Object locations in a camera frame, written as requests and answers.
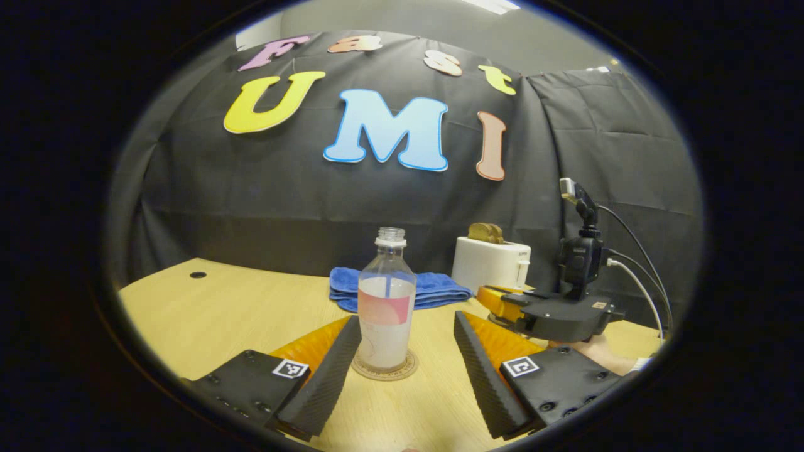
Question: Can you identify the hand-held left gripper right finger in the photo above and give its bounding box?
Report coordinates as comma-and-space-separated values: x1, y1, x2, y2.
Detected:
453, 310, 623, 439

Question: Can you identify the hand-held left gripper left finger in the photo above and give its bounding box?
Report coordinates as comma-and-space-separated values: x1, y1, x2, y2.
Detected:
190, 315, 364, 441

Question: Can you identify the round cork coaster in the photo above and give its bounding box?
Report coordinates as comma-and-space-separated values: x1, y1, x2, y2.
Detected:
350, 348, 419, 382

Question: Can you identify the clear plastic water bottle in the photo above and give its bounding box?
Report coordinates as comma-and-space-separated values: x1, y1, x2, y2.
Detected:
357, 227, 417, 371

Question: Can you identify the white toaster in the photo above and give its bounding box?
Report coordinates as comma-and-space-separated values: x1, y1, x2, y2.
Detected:
451, 237, 532, 296

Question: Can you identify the folded blue towel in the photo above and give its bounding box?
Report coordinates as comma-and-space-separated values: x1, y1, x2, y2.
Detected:
329, 267, 473, 313

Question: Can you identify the black backdrop cloth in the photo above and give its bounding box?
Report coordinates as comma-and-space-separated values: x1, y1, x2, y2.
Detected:
107, 30, 704, 330

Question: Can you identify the ceiling light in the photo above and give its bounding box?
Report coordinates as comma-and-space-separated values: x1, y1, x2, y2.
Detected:
465, 0, 522, 15

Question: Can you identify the white cable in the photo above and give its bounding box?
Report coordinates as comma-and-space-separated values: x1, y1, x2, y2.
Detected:
606, 257, 665, 338

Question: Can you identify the black cable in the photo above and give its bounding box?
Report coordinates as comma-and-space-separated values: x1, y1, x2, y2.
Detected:
597, 204, 673, 330
604, 249, 670, 315

